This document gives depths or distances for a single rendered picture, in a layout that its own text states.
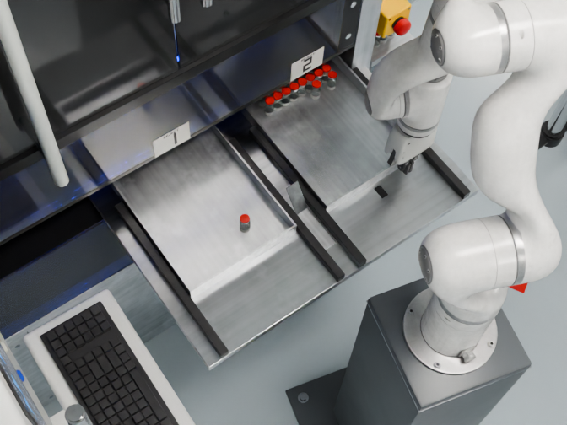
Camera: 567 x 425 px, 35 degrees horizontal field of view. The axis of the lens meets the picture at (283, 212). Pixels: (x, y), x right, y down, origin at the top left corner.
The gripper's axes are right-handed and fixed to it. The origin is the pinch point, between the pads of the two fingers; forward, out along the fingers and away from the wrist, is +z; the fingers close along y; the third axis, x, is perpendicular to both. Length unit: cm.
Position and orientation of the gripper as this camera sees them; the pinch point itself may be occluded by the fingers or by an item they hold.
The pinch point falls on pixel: (405, 164)
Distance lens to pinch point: 193.4
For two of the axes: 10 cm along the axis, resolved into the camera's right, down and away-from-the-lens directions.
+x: 5.8, 7.1, -3.9
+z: -0.3, 5.0, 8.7
